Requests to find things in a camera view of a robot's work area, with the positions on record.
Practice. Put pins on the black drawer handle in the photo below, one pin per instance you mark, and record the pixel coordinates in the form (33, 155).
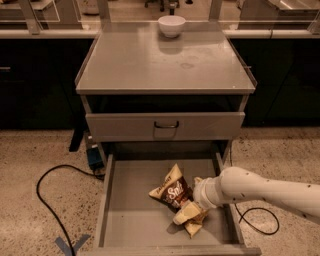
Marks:
(166, 126)

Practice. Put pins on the grey drawer cabinet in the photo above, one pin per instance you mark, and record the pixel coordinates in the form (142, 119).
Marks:
(133, 68)

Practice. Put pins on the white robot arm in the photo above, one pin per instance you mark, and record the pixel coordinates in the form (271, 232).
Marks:
(235, 185)

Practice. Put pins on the blue power box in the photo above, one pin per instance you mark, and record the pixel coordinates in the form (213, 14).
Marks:
(95, 161)

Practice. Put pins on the white bowl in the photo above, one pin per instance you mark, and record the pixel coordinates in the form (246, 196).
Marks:
(171, 26)

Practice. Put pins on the brown chip bag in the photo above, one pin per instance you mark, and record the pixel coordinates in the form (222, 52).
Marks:
(175, 191)

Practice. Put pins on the blue tape cross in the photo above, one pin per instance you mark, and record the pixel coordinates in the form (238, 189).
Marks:
(71, 249)

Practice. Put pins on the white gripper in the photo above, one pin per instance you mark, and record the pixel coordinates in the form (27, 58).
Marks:
(201, 194)

